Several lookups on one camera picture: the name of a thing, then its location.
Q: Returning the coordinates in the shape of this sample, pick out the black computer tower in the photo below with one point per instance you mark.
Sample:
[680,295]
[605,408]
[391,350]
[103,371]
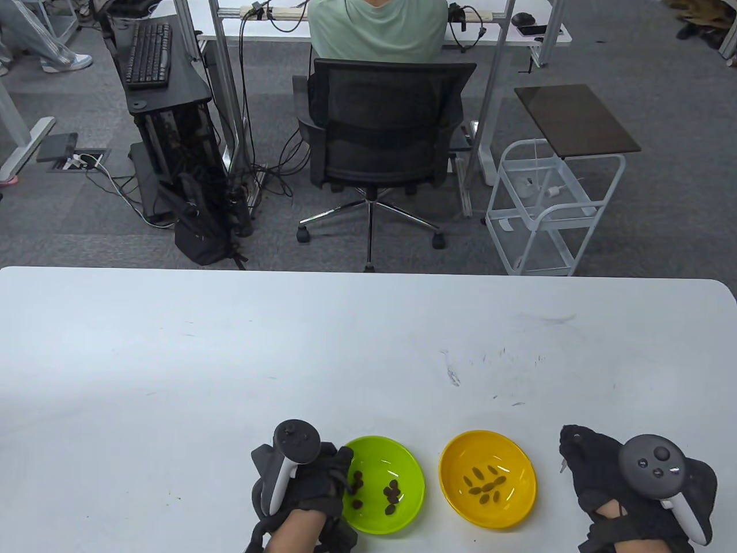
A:
[178,144]

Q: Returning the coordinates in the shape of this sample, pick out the green plastic bowl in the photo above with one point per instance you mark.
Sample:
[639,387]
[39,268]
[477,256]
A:
[374,461]

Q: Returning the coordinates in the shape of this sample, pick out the white charger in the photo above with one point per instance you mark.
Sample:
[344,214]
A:
[527,185]

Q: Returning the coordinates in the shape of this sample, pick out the person's left hand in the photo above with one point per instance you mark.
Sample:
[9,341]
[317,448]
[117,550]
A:
[319,487]

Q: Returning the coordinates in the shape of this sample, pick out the black backpack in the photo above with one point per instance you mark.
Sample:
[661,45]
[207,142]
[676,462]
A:
[198,239]

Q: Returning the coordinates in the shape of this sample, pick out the white desk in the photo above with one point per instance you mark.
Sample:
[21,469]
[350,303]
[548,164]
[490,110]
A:
[276,29]

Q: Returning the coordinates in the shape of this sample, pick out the black keyboard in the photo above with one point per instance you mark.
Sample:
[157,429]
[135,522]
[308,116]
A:
[148,56]

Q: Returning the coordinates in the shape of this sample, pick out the floor socket box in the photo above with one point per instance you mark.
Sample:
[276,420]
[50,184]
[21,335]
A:
[80,160]

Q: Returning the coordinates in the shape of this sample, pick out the beige power strip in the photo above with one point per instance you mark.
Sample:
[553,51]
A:
[282,11]

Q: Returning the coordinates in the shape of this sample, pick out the black floor plate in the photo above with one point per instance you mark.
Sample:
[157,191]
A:
[56,147]

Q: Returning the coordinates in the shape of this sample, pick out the grey tracking controller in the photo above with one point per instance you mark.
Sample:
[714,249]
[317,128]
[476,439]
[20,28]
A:
[653,466]
[296,440]

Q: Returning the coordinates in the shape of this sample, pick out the white desk leg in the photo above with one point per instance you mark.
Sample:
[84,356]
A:
[26,144]

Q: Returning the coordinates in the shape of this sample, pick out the person's right hand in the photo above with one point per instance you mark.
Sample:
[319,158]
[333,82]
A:
[596,466]

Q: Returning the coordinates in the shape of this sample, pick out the brown side table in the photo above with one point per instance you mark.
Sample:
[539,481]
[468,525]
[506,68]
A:
[576,118]

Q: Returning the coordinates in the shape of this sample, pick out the person's right forearm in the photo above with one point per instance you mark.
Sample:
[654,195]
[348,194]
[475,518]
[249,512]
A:
[610,510]

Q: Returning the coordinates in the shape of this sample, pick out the yellow plastic bowl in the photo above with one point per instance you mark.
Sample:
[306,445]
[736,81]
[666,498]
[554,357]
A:
[489,449]

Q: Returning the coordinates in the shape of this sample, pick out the black shoes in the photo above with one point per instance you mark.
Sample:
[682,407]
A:
[699,31]

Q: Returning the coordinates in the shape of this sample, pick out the black computer mouse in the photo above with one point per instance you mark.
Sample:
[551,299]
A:
[523,19]

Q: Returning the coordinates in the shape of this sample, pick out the person's left forearm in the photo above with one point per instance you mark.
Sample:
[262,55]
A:
[293,533]

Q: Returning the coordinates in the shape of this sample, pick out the pile of dark raisins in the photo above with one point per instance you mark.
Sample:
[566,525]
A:
[392,491]

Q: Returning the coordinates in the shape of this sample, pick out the black standing desk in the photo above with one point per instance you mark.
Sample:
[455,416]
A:
[187,75]

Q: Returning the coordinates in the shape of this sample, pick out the black mesh office chair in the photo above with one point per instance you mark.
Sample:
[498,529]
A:
[386,127]

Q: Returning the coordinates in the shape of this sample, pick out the black phone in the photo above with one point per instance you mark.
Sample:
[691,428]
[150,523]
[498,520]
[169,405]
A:
[532,31]

